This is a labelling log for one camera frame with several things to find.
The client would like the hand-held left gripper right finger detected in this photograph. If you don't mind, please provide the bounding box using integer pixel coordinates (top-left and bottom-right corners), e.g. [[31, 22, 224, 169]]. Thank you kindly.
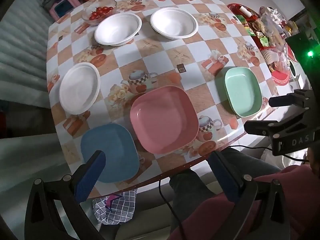
[[207, 151, 293, 240]]

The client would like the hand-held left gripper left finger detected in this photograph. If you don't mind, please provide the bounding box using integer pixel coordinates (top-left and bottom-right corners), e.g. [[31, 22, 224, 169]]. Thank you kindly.
[[24, 150, 107, 240]]

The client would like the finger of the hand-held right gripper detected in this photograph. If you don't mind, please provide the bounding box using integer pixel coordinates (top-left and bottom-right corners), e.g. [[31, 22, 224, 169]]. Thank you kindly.
[[269, 89, 317, 108], [244, 110, 315, 157]]

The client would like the green rectangular plate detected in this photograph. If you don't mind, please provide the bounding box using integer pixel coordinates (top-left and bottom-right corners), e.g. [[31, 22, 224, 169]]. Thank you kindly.
[[224, 67, 263, 118]]

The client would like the blue square plate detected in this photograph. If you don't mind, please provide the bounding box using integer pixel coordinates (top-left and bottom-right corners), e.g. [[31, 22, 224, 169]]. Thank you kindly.
[[80, 123, 139, 183]]

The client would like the pink square plate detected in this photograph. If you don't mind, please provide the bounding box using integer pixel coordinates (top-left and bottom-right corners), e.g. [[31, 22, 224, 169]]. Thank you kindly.
[[130, 85, 200, 155]]

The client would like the white paper plate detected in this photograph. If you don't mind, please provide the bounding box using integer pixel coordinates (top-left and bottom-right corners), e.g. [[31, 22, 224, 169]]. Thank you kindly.
[[59, 62, 101, 115]]

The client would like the white paper bowl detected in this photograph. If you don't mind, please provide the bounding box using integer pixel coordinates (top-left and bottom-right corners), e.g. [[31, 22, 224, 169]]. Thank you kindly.
[[150, 7, 199, 40], [94, 13, 142, 47]]

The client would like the red lace basket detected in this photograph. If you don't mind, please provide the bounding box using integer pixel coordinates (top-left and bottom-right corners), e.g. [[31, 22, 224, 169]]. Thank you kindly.
[[271, 69, 292, 85]]

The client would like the person's right leg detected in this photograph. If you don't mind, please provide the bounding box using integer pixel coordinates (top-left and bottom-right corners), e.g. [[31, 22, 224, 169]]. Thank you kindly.
[[220, 147, 282, 180]]

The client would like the person's leg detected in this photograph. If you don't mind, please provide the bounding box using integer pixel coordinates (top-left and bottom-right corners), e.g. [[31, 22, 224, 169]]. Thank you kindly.
[[220, 147, 282, 180], [169, 169, 222, 233]]

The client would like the white knitted basket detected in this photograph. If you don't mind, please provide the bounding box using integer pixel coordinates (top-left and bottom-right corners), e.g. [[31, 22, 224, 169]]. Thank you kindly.
[[261, 49, 279, 67]]

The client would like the pile of snack packets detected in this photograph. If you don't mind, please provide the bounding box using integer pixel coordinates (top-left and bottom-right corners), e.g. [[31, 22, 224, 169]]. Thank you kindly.
[[246, 6, 300, 73]]

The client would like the person's left leg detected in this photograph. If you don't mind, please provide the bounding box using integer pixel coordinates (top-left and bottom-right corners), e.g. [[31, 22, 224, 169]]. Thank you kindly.
[[169, 169, 222, 233]]

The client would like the grey checkered cloth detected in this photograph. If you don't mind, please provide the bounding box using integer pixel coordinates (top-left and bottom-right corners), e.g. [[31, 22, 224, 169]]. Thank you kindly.
[[92, 189, 138, 227]]

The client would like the white blanket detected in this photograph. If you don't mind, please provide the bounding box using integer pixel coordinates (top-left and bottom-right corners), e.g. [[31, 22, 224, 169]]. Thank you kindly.
[[260, 146, 309, 170]]

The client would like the beige sofa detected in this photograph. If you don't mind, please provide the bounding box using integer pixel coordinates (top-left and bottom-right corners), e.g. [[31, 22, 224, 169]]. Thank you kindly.
[[87, 177, 180, 240]]

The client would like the red round tray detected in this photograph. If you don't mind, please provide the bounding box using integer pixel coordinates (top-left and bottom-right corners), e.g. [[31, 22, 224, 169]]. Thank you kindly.
[[226, 3, 304, 85]]

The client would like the checkered printed tablecloth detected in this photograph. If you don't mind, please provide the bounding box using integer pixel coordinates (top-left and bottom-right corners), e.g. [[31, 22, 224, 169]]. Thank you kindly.
[[46, 0, 288, 198]]

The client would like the pale green curtain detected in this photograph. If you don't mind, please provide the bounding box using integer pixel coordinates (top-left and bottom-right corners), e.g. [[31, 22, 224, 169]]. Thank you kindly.
[[0, 0, 58, 140]]

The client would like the pile of cherry tomatoes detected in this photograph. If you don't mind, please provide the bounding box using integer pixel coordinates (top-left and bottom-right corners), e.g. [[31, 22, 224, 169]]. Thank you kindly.
[[89, 6, 113, 21]]

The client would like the pink plastic stool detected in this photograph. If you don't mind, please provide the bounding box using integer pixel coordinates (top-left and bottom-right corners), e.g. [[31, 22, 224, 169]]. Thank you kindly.
[[49, 0, 83, 22]]

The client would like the glass bowl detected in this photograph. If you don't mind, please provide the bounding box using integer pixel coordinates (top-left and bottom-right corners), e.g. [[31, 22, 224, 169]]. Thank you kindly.
[[82, 0, 117, 25]]

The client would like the black cable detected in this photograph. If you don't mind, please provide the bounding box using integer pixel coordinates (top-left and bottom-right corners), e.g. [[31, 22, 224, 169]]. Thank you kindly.
[[229, 145, 309, 162], [158, 179, 184, 240]]

